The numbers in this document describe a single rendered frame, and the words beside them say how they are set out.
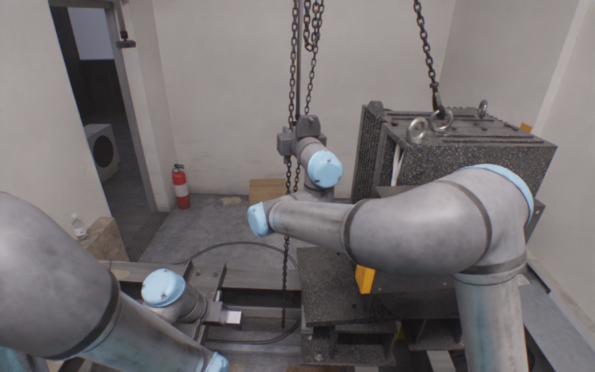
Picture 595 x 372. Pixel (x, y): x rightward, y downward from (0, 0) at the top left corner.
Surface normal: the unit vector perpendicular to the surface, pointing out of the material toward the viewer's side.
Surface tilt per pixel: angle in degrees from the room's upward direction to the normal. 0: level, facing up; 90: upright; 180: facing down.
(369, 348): 0
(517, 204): 56
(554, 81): 90
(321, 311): 0
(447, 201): 24
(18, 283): 61
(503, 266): 67
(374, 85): 90
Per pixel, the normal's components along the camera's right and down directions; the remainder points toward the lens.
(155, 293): -0.14, -0.61
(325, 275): 0.03, -0.87
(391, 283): 0.09, 0.49
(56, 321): 0.76, 0.18
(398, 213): -0.50, -0.56
